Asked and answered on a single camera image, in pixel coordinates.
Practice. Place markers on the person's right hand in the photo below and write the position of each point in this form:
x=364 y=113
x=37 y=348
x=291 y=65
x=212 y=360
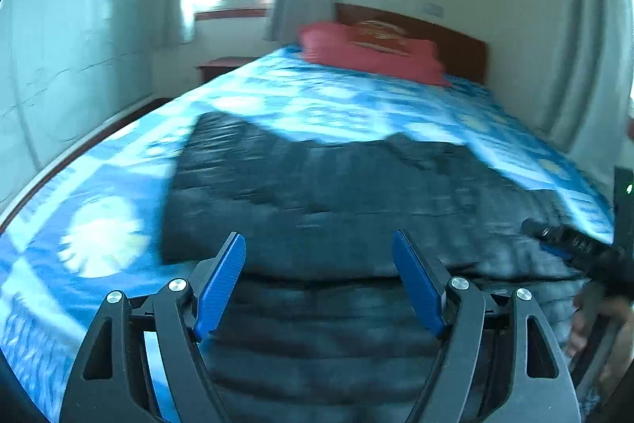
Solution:
x=582 y=326

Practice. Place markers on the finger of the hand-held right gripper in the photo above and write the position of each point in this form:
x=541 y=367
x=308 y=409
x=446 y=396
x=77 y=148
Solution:
x=559 y=237

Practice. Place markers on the white wall socket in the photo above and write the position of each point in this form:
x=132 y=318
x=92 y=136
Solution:
x=434 y=9

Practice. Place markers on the dark puffer jacket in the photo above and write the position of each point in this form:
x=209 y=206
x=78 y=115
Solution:
x=346 y=215

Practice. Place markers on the blue patterned bedsheet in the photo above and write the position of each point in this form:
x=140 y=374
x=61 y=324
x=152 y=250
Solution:
x=119 y=185

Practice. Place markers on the brown wooden nightstand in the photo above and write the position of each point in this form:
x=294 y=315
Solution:
x=220 y=67

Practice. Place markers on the brown wooden headboard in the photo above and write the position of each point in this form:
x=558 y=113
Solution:
x=455 y=51

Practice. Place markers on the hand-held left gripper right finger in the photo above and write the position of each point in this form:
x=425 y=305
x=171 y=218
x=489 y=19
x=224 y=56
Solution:
x=418 y=279

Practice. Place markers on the red pillow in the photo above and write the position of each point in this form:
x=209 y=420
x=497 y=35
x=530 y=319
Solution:
x=371 y=49

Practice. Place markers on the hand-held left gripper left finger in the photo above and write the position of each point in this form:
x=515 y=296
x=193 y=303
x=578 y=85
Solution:
x=223 y=274

